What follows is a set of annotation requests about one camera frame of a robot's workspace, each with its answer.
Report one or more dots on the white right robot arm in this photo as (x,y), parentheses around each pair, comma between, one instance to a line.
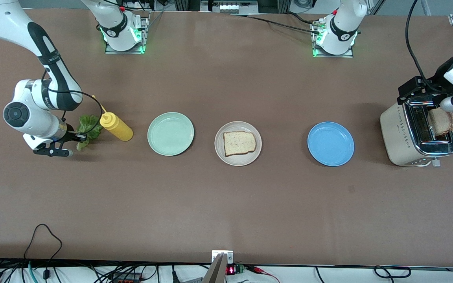
(37,120)

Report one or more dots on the green lettuce leaf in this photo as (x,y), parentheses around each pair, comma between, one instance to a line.
(89,122)

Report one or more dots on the brown toast bread slice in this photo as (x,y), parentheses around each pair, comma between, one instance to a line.
(441,124)
(239,143)

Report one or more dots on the aluminium frame post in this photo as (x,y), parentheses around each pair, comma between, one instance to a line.
(285,4)
(181,4)

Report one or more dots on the beige plate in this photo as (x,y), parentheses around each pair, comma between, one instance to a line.
(234,161)

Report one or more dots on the red black clip lead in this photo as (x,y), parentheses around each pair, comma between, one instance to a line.
(258,269)

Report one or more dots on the beige chrome toaster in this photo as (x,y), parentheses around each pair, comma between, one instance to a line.
(397,135)

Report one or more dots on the yellow squeeze bottle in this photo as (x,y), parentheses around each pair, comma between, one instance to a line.
(120,129)

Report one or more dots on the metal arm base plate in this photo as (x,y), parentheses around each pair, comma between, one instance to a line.
(124,52)
(334,56)

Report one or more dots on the blue plate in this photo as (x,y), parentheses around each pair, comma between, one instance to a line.
(330,144)

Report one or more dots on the red display module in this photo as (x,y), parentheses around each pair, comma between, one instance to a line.
(231,270)

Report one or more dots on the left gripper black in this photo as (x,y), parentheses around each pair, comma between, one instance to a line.
(437,81)

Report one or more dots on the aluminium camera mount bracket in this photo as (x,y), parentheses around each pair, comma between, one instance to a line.
(216,271)

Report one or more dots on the orange black power strip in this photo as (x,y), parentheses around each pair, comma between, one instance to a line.
(126,280)

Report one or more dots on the green plate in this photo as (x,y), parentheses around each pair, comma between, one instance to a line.
(170,134)

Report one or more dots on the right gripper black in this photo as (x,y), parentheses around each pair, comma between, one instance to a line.
(70,135)

